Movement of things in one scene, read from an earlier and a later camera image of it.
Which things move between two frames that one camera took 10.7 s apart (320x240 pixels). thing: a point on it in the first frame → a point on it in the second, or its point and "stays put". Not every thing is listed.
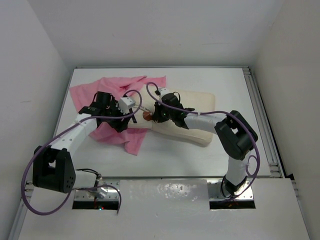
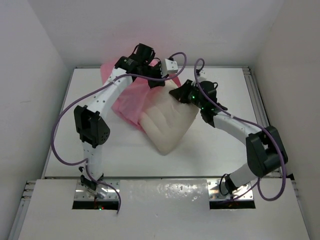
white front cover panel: [175, 209] stays put
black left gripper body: [116, 123] → [152, 73]
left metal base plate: [112, 194] stays put
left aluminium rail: [21, 212] stays put
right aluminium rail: [275, 159] stays put
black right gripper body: [162, 115] → [190, 94]
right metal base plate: [215, 194] stays put
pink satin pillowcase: [82, 92] → [128, 104]
